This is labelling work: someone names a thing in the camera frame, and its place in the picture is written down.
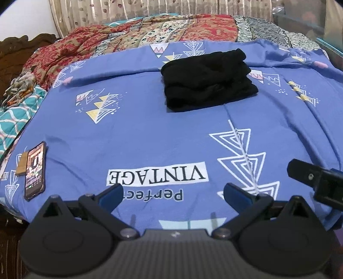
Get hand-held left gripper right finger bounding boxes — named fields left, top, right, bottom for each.
left=212, top=183, right=312, bottom=239

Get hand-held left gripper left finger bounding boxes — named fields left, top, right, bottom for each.
left=40, top=183, right=140, bottom=240

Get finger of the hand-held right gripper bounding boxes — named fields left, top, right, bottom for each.
left=287, top=159, right=343, bottom=210

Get black pants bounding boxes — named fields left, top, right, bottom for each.
left=160, top=48, right=259, bottom=112

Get blue printed bedsheet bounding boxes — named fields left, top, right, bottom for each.
left=0, top=39, right=343, bottom=232

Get black smartphone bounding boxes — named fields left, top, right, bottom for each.
left=24, top=141, right=48, bottom=202

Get small tan block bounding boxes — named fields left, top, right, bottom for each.
left=15, top=152, right=29, bottom=177

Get teal patterned cloth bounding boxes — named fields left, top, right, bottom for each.
left=0, top=86, right=48, bottom=159

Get multicoloured crumpled scarf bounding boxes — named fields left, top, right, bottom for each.
left=2, top=68, right=37, bottom=107

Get grey patterned blanket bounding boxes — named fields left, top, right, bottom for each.
left=233, top=15, right=329, bottom=54

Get clear plastic storage box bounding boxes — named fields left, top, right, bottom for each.
left=273, top=0, right=343, bottom=57

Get red patterned quilt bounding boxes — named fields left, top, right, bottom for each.
left=23, top=13, right=239, bottom=90

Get carved wooden headboard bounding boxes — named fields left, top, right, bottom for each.
left=0, top=33, right=62, bottom=99

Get beige leaf print curtain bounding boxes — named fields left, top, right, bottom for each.
left=48, top=0, right=285, bottom=38

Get dark wooden bed frame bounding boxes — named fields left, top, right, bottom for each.
left=0, top=205, right=30, bottom=279

